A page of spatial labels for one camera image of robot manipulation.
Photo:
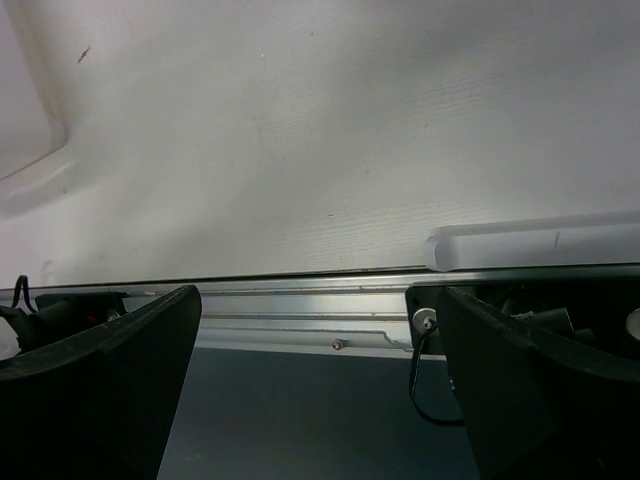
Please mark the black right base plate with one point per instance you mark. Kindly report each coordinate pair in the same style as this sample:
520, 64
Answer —
421, 303

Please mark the metal clothes rack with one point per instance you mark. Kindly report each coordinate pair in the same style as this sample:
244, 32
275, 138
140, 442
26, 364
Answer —
595, 239

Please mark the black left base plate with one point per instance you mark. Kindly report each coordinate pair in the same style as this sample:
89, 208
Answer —
59, 316

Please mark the aluminium mounting rail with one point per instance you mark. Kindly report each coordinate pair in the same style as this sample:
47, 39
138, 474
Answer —
364, 314

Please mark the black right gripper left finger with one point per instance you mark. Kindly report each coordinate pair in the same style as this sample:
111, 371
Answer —
99, 404

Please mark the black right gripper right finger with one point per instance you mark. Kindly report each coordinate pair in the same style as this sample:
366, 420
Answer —
537, 405

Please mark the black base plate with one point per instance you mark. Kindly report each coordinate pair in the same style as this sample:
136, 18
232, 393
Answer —
59, 316
421, 303

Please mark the white plastic bin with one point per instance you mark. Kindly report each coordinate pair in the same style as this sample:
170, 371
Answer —
33, 125

